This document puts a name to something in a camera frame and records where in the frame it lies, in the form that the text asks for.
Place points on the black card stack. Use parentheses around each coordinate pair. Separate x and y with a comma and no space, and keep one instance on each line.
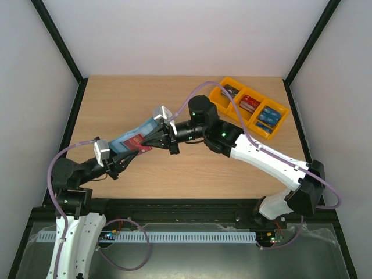
(232,91)

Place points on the blue leather card holder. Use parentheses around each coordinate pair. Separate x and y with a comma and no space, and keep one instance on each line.
(144,129)

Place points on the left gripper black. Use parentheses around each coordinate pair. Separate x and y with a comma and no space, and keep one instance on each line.
(116,163)

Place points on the blue card stack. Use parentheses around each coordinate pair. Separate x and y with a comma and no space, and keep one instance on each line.
(269,116)

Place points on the red card stack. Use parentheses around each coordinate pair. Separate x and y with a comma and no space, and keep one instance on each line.
(249,103)

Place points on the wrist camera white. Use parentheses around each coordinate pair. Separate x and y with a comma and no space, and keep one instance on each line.
(162,113)
(101,150)

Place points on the loose blue card in bin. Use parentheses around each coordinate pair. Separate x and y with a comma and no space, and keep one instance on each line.
(263,127)

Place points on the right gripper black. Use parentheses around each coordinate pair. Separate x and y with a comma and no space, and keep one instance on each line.
(170,137)

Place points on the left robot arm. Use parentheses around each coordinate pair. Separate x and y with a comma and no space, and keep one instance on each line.
(78,226)

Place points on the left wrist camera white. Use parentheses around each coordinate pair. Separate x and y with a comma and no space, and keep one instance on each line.
(101,150)

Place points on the light blue cable duct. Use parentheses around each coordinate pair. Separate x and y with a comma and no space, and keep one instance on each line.
(182,237)

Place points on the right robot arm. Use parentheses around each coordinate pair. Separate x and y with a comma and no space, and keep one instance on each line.
(303,190)

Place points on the black aluminium frame rail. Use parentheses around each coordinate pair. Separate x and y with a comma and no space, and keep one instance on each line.
(236,212)

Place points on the yellow three-compartment bin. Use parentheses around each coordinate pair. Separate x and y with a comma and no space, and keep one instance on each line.
(232,108)

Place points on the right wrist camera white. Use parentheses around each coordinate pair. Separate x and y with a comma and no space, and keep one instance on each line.
(162,113)

